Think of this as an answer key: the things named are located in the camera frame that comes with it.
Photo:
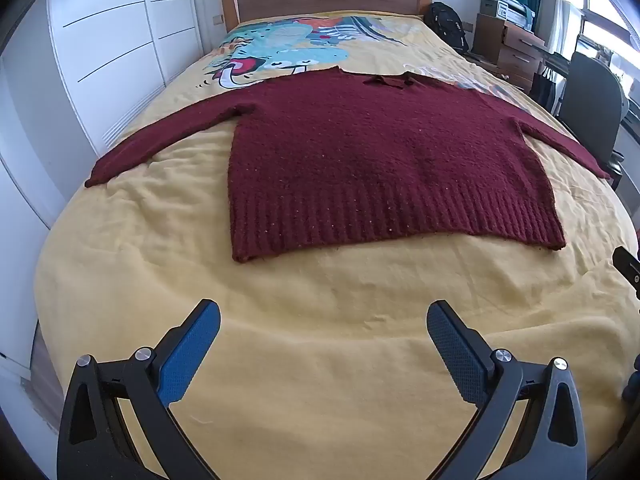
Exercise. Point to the yellow printed blanket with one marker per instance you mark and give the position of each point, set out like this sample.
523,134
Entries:
320,305

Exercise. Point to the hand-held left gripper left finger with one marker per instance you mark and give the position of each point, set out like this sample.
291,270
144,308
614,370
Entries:
187,360

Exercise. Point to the white wardrobe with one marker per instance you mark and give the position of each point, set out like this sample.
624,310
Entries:
115,35

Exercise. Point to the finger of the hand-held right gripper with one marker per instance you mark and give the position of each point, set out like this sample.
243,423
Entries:
629,267

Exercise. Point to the dark office chair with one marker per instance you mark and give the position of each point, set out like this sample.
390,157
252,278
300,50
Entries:
592,95

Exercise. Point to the maroon knit sweater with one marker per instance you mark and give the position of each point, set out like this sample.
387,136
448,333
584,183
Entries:
375,170

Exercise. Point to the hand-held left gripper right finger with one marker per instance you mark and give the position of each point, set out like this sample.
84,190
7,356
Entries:
457,355

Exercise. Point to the window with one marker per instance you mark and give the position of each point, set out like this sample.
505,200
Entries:
607,35

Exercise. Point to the wooden drawer cabinet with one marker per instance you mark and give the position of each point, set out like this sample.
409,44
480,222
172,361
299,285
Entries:
515,55

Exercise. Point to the white printer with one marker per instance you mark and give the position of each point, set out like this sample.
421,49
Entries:
505,7

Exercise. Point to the wooden bed side rail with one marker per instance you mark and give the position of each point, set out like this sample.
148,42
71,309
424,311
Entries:
45,385

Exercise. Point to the black backpack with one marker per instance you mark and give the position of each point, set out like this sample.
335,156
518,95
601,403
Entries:
447,22

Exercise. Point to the black paper bag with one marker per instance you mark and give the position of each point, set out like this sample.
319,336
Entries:
544,90

